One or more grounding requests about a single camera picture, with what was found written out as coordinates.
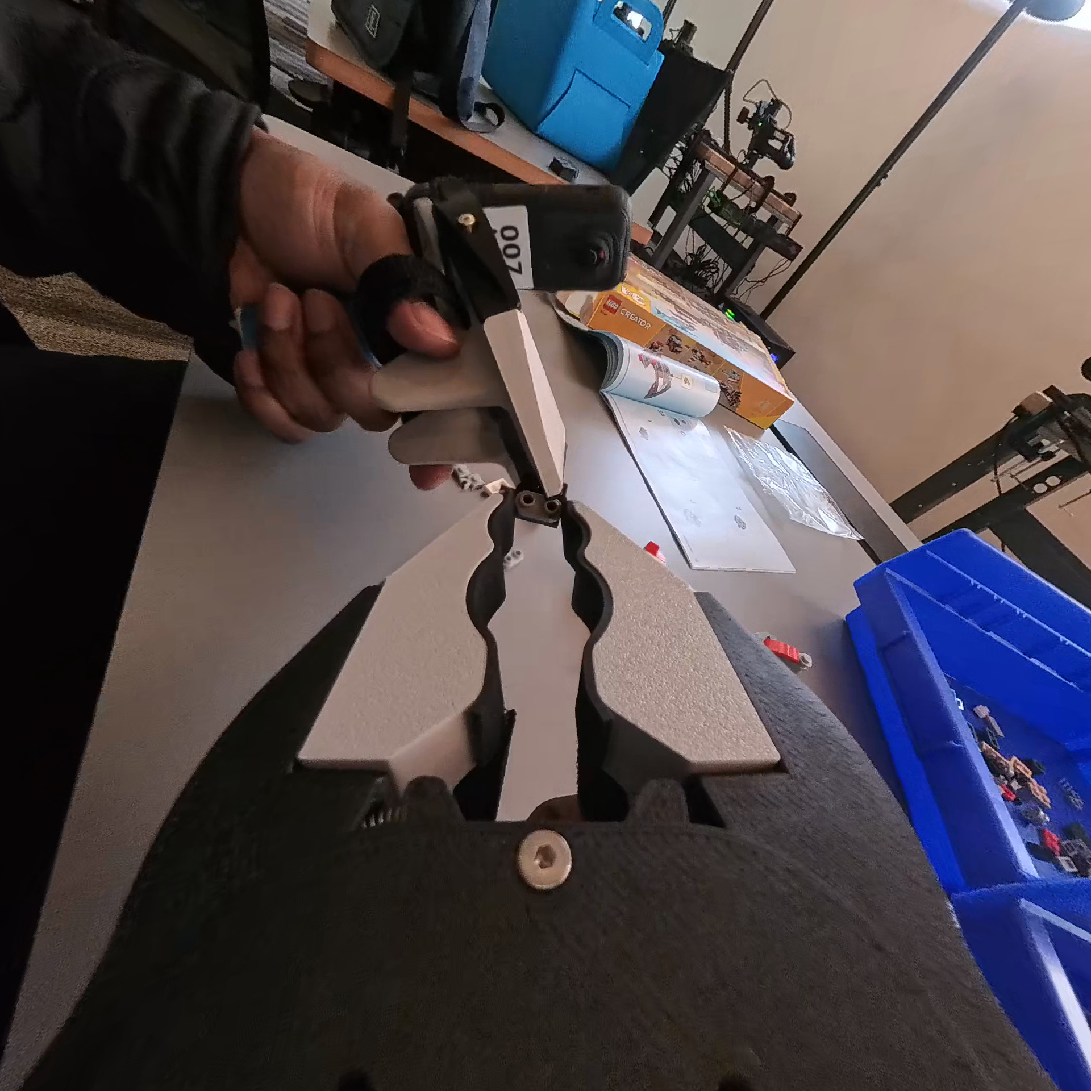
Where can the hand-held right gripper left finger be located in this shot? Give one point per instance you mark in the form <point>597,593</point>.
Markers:
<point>400,673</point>

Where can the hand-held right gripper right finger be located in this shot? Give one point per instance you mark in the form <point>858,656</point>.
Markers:
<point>673,682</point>

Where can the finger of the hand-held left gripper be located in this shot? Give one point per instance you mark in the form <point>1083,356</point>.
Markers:
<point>533,400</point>
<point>443,383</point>

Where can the small black toy brick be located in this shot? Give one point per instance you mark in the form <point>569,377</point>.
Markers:
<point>539,505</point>

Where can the red and white brick model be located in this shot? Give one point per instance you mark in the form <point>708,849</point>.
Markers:
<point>780,649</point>

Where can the person's left forearm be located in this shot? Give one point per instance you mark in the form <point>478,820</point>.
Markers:
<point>111,153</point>

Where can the grey desk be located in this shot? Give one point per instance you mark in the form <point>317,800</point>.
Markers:
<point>256,554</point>

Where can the person's left hand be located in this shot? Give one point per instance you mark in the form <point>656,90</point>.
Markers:
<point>315,239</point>

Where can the small black clip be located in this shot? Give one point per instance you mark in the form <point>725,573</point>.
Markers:
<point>564,169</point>

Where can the wooden table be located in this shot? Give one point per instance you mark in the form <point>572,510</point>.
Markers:
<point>511,145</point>

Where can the small grey toy brick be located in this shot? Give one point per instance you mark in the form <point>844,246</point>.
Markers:
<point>465,478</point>

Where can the curled instruction booklet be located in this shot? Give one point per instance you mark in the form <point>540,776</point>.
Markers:
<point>656,379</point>

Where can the blue felt bag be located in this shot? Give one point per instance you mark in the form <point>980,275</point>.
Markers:
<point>562,85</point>

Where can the black case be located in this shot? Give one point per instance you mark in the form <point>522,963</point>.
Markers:
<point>682,111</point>

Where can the yellow toy brick box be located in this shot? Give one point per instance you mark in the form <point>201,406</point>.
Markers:
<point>682,332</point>

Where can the black equipment rack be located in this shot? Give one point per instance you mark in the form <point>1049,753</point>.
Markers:
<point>733,222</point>

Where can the white instruction sheet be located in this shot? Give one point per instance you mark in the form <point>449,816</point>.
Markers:
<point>699,503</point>

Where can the black device with coloured lights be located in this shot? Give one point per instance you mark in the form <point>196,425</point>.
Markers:
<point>763,337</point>

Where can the clear plastic bag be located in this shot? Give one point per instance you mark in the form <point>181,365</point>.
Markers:
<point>793,486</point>

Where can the blue plastic bin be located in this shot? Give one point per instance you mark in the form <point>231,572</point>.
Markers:
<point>920,665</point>
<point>1006,963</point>

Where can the black backpack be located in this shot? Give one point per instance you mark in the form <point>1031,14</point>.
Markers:
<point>400,34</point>

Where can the black light stand pole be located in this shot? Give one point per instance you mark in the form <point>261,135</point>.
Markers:
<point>750,25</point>
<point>895,170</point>

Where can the pile of mixed toy bricks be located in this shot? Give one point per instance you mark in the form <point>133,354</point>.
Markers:
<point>1023,784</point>

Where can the black gimbal camera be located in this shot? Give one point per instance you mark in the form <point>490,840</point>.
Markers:
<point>767,128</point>

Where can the black metal frame table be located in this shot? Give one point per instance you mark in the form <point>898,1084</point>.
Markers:
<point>1006,503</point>

